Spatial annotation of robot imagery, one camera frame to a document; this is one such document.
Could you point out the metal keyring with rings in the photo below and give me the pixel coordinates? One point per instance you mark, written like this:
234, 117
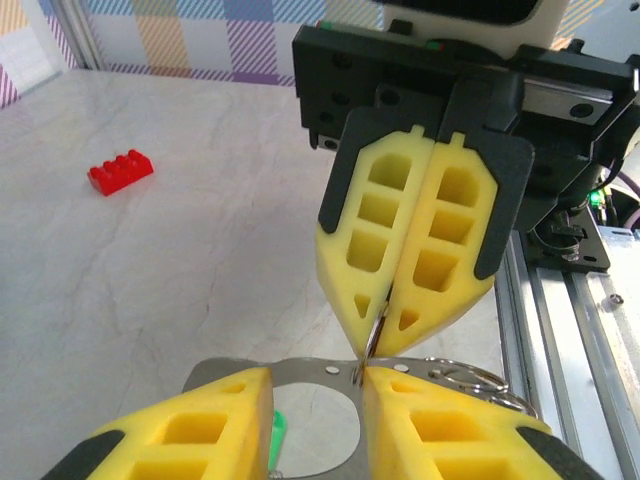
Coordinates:
300, 372

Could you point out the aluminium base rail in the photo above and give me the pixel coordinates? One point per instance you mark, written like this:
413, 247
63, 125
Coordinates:
575, 375

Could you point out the aluminium corner post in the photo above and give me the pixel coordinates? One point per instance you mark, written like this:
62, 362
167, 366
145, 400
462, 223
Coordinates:
80, 35

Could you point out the finger of the stained yellow right gripper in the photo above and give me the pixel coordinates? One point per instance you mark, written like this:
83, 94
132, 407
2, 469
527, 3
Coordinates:
345, 280

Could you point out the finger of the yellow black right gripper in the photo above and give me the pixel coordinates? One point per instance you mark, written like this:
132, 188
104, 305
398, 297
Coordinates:
415, 300

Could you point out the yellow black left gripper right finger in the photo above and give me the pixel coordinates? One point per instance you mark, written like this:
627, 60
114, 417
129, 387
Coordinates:
400, 450

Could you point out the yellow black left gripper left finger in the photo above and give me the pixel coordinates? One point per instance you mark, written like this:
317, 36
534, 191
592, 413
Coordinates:
200, 450

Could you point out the small red toy brick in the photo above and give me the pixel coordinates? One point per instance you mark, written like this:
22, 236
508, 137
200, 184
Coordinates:
120, 172

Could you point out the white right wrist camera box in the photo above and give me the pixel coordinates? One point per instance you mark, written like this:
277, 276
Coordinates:
525, 30

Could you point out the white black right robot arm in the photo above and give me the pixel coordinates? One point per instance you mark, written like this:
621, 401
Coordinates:
560, 200

